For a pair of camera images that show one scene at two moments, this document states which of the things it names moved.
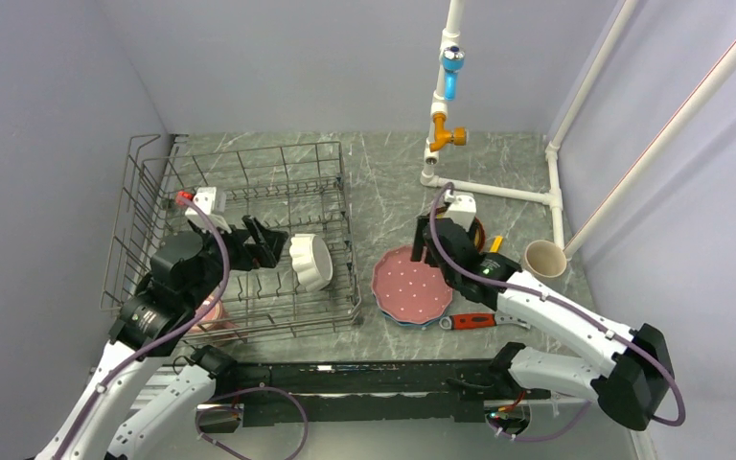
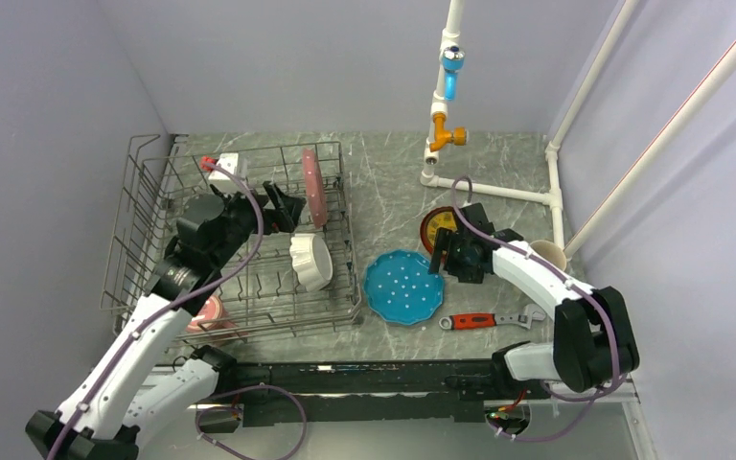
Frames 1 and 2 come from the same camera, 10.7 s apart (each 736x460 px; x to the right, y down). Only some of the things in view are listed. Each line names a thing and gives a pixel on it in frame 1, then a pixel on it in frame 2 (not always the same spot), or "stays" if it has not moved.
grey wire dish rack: [298, 190] stays
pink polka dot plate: [410, 290] to [314, 188]
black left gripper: [250, 255] to [284, 218]
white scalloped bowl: [311, 261] stays
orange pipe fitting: [444, 136] stays
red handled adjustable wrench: [480, 321] stays
